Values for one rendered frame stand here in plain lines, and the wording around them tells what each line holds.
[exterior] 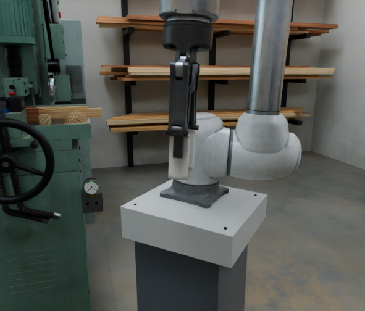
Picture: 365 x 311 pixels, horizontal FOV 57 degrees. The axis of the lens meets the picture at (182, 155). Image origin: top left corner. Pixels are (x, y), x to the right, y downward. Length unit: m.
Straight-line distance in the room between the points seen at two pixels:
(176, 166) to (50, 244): 1.07
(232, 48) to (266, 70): 3.21
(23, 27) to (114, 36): 2.44
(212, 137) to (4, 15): 0.88
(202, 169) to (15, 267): 0.90
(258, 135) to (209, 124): 0.15
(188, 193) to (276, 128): 0.33
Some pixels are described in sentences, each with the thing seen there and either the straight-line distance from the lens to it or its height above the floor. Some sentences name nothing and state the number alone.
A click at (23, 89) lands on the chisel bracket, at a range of 1.47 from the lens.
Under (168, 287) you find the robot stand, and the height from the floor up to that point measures 0.42.
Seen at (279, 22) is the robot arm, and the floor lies 1.23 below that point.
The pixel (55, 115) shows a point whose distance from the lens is 1.51.
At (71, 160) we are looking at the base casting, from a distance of 1.38.
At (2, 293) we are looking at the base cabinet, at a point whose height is 0.22.
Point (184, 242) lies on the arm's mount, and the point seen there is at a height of 0.64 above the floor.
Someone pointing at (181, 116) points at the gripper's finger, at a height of 1.04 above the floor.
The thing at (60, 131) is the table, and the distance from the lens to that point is 1.36.
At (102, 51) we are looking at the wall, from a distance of 3.82.
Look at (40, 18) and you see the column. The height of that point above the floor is 1.32.
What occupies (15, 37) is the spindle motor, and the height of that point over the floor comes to 1.22.
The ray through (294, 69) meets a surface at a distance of 4.09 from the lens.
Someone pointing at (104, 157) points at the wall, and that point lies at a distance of 3.93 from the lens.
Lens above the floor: 1.10
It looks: 14 degrees down
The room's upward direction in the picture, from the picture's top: straight up
